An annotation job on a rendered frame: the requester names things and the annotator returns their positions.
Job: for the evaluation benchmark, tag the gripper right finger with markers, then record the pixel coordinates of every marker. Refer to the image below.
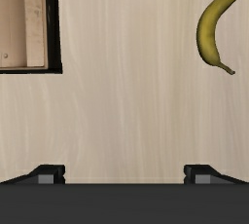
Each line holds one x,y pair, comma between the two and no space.
201,172

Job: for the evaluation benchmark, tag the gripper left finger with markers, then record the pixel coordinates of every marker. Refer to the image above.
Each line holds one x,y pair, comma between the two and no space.
48,172

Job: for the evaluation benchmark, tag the yellow banana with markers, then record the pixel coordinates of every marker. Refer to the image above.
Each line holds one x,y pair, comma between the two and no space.
207,36

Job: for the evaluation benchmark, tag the wooden box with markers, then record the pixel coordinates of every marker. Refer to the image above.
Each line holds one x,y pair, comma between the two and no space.
29,23

